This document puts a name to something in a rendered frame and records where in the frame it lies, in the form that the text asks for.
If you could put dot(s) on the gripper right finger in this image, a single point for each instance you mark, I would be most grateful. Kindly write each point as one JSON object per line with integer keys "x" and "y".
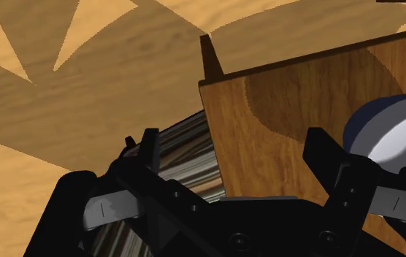
{"x": 352, "y": 185}

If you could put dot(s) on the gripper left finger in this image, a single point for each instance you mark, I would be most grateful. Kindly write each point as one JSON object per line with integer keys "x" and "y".
{"x": 142, "y": 185}

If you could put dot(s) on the striped metallic robot stand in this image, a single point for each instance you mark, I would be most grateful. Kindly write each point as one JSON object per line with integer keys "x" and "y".
{"x": 188, "y": 156}

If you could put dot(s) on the blue and white bowl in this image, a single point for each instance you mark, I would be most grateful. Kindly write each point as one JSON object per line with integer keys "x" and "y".
{"x": 391, "y": 139}

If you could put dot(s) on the brown wooden table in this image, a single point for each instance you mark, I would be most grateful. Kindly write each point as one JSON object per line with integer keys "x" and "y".
{"x": 260, "y": 142}

